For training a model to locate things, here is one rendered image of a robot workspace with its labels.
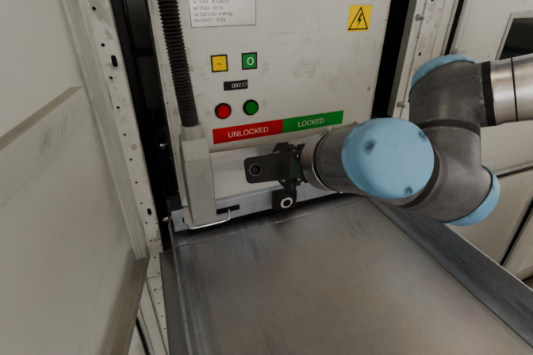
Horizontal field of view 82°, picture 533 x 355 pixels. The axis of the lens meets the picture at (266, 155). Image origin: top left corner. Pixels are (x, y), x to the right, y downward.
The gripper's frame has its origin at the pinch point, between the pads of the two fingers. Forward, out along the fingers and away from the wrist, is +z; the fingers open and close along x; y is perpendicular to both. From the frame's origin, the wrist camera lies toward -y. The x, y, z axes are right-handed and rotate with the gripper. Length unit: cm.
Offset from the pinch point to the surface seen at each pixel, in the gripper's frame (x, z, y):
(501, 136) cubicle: -5, 1, 74
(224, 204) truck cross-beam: -7.0, 8.7, -10.3
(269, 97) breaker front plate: 14.7, -2.4, 1.5
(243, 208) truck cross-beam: -9.1, 10.0, -5.7
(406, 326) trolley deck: -30.9, -19.0, 12.6
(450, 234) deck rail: -21.0, -13.2, 32.2
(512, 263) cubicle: -67, 37, 119
